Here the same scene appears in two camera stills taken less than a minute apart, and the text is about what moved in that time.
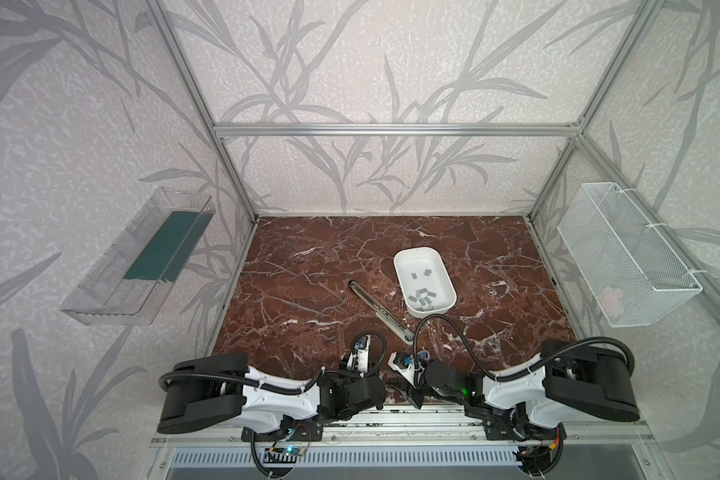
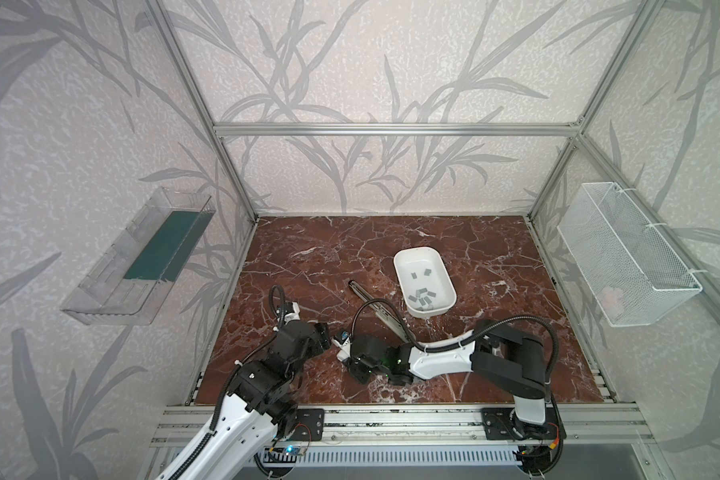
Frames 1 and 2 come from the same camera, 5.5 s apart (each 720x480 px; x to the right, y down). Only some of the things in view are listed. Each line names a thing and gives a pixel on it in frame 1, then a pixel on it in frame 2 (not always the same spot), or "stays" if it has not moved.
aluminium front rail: (419, 426) stays
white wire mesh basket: (634, 275) stays
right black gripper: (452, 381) to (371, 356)
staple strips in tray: (420, 291) stays
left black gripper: (348, 372) to (315, 335)
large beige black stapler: (389, 321) stays
